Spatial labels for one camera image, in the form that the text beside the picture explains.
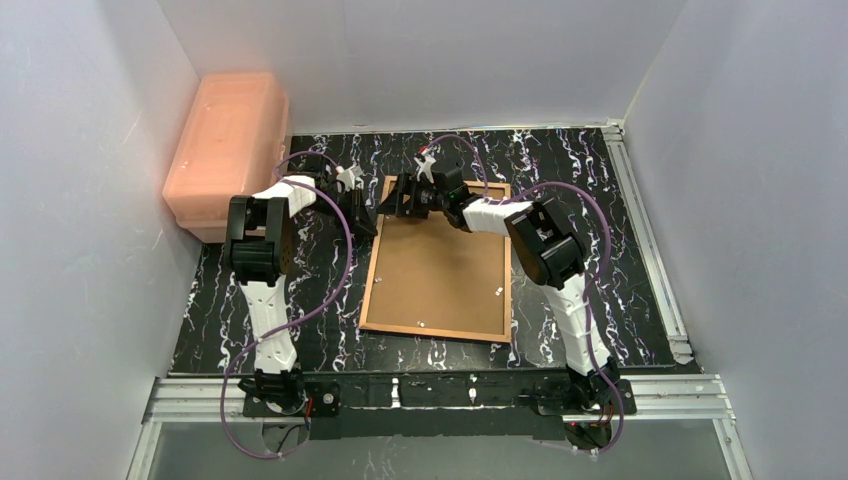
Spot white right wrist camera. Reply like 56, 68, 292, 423
414, 148, 436, 184

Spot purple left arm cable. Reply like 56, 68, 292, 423
219, 150, 355, 460

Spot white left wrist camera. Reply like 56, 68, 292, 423
336, 165, 364, 192

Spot wooden picture frame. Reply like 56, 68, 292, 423
357, 176, 514, 346

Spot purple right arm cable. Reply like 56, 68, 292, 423
421, 133, 627, 454

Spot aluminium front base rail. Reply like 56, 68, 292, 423
142, 369, 752, 479

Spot brown fibreboard backing board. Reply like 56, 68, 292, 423
366, 181, 507, 337

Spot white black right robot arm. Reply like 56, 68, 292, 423
377, 169, 614, 383

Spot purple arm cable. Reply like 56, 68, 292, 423
219, 150, 355, 460
421, 133, 627, 454

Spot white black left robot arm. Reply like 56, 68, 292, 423
223, 158, 377, 374

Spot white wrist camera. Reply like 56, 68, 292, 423
336, 165, 364, 192
414, 148, 436, 184

